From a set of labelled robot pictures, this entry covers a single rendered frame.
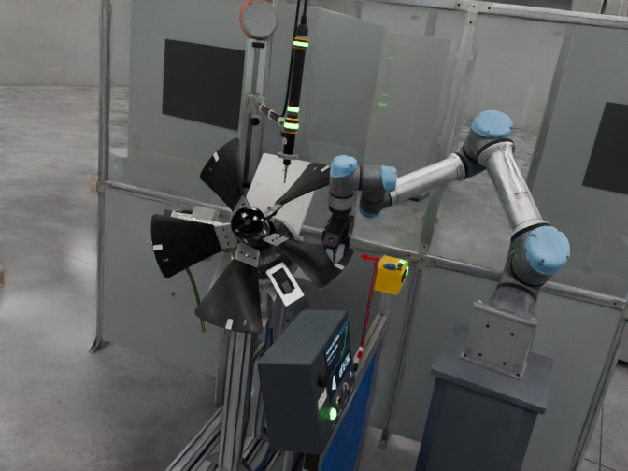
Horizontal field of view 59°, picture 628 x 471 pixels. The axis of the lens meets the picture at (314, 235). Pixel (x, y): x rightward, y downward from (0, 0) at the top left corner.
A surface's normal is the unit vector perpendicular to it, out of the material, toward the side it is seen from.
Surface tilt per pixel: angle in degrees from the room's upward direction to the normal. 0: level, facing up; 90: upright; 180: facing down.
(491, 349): 90
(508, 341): 90
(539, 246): 51
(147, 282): 90
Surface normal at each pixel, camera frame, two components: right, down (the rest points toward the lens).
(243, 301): 0.51, -0.29
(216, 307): 0.33, -0.25
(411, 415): -0.32, 0.26
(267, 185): -0.16, -0.40
